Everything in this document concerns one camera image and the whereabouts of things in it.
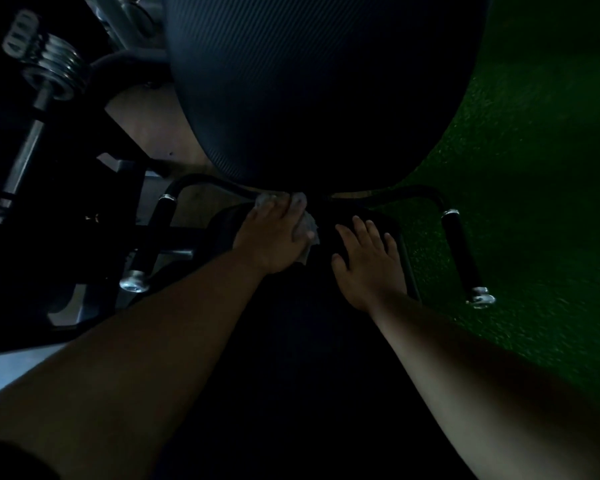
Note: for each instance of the person's right hand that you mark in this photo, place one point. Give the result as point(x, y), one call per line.
point(372, 274)

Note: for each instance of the black padded machine seat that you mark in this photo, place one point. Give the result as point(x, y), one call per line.
point(300, 344)

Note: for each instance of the person's left forearm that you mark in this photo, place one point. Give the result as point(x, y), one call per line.
point(130, 364)

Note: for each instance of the chrome bar with weight plates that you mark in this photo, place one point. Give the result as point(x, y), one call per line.
point(50, 59)

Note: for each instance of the person's right forearm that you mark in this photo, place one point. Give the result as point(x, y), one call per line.
point(480, 389)

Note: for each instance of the person's right thumb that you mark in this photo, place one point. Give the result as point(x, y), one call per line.
point(339, 267)

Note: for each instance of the grey wiping cloth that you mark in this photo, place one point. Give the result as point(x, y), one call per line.
point(307, 224)

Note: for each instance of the person's right little finger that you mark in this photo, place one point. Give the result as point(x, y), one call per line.
point(392, 247)

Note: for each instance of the person's left thumb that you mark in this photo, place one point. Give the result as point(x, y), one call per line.
point(304, 235)

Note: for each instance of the black padded machine backrest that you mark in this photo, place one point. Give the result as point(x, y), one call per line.
point(320, 84)

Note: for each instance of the person's left hand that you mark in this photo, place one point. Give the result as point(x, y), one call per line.
point(267, 239)

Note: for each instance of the person's right middle finger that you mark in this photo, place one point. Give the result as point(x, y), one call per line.
point(362, 232)

